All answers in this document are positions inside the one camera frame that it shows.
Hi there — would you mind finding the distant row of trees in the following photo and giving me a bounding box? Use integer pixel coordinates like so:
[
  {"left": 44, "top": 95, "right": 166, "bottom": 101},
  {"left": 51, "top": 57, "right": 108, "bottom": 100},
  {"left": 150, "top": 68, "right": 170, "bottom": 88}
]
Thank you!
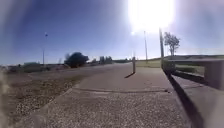
[{"left": 90, "top": 55, "right": 131, "bottom": 65}]

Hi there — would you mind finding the tall lamp pole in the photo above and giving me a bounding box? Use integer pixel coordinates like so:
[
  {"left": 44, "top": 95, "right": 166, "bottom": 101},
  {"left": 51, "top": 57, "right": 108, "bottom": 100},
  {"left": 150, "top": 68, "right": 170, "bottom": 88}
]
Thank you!
[{"left": 41, "top": 32, "right": 49, "bottom": 66}]

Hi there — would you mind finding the slender tree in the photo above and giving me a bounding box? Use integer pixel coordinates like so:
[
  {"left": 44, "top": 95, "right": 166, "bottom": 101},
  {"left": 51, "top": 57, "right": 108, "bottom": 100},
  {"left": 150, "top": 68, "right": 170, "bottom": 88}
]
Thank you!
[{"left": 163, "top": 31, "right": 181, "bottom": 57}]

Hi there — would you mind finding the gravel ground strip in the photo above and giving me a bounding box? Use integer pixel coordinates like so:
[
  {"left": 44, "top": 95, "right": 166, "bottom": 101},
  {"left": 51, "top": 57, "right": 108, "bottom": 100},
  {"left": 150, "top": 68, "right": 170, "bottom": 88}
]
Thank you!
[{"left": 0, "top": 64, "right": 111, "bottom": 128}]

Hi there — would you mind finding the thick pole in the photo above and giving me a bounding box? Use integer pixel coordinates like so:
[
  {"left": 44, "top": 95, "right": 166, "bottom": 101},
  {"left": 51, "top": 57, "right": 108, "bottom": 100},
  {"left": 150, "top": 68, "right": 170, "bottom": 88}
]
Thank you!
[{"left": 158, "top": 27, "right": 165, "bottom": 69}]

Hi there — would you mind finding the pale concrete path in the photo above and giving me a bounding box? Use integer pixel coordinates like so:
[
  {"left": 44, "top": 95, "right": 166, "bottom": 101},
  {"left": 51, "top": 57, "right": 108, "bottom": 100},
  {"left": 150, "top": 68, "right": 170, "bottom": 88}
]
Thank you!
[{"left": 13, "top": 62, "right": 224, "bottom": 128}]

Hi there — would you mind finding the dark round tree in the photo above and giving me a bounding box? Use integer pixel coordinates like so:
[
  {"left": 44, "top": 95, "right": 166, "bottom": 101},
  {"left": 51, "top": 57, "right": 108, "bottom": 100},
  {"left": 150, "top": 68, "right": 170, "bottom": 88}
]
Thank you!
[{"left": 64, "top": 51, "right": 90, "bottom": 69}]

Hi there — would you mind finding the grey concrete railing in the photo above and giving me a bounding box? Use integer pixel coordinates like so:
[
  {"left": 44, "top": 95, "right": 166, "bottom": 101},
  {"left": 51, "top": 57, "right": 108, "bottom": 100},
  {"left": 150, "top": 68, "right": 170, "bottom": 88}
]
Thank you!
[{"left": 162, "top": 59, "right": 224, "bottom": 91}]

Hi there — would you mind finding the green grass field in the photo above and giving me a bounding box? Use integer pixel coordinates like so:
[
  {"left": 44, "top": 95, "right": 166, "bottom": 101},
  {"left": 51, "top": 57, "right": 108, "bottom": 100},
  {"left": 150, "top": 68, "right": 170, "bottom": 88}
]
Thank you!
[{"left": 135, "top": 54, "right": 224, "bottom": 77}]

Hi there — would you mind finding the thin pole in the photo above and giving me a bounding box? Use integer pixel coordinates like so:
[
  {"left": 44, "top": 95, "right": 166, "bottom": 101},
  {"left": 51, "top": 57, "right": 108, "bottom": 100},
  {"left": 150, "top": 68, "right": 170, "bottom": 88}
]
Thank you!
[{"left": 143, "top": 30, "right": 149, "bottom": 63}]

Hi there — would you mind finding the short grey bollard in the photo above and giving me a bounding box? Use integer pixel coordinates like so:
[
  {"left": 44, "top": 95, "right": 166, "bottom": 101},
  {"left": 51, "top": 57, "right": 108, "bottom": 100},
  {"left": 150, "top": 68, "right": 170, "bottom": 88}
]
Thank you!
[{"left": 132, "top": 56, "right": 137, "bottom": 74}]

